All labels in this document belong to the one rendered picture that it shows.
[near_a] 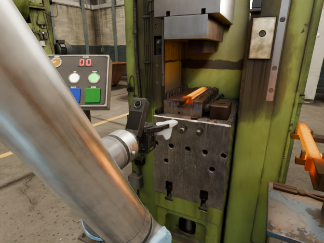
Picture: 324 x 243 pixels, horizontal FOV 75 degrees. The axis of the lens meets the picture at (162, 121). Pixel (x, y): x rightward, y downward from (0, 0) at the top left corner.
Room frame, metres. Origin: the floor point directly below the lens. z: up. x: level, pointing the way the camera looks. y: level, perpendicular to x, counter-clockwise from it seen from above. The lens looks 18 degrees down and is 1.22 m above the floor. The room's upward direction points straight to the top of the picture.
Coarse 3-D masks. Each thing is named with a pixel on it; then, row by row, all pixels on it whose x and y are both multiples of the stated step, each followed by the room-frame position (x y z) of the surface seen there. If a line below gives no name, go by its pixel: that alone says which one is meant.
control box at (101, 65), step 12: (60, 60) 1.13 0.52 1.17; (72, 60) 1.14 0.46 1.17; (84, 60) 1.13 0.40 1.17; (96, 60) 1.14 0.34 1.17; (108, 60) 1.14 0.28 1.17; (60, 72) 1.10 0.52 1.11; (72, 72) 1.10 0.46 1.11; (84, 72) 1.10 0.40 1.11; (96, 72) 1.10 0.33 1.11; (108, 72) 1.12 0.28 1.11; (72, 84) 1.07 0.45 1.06; (84, 84) 1.07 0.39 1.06; (96, 84) 1.07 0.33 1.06; (108, 84) 1.10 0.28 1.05; (84, 96) 1.04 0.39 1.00; (108, 96) 1.07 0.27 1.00; (84, 108) 1.05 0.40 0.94; (96, 108) 1.05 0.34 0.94; (108, 108) 1.06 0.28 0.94
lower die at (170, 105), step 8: (192, 88) 1.42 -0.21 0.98; (208, 88) 1.30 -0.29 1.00; (176, 96) 1.15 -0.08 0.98; (168, 104) 1.04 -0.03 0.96; (176, 104) 1.02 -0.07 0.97; (192, 104) 0.99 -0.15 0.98; (200, 104) 0.97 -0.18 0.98; (168, 112) 1.04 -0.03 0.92; (176, 112) 1.02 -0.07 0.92; (184, 112) 1.01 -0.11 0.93; (192, 112) 0.99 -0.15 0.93; (200, 112) 0.97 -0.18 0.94
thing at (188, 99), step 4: (200, 88) 1.25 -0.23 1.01; (204, 88) 1.26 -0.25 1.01; (192, 92) 1.13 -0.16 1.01; (196, 92) 1.13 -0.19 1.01; (200, 92) 1.17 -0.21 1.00; (184, 96) 0.99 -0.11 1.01; (188, 96) 0.98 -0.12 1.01; (192, 96) 1.03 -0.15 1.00; (180, 100) 0.91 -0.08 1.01; (184, 100) 0.92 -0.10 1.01; (188, 100) 0.98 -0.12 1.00; (180, 104) 0.90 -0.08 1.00; (184, 104) 0.94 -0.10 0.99
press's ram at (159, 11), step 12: (156, 0) 1.07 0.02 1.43; (168, 0) 1.04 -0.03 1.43; (180, 0) 1.02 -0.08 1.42; (192, 0) 1.00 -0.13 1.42; (204, 0) 0.98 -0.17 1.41; (216, 0) 0.96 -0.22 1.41; (228, 0) 1.11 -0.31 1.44; (156, 12) 1.07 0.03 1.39; (168, 12) 1.07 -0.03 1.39; (180, 12) 1.02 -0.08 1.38; (192, 12) 1.00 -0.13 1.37; (204, 12) 1.04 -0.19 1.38; (216, 12) 0.96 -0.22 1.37; (228, 12) 1.14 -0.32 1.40; (228, 24) 1.33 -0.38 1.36
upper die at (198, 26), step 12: (168, 24) 1.04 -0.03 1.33; (180, 24) 1.02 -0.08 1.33; (192, 24) 1.00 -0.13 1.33; (204, 24) 0.97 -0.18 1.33; (216, 24) 1.15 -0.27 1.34; (168, 36) 1.04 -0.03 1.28; (180, 36) 1.02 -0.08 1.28; (192, 36) 1.00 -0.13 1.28; (204, 36) 0.97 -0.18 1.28; (216, 36) 1.17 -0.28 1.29
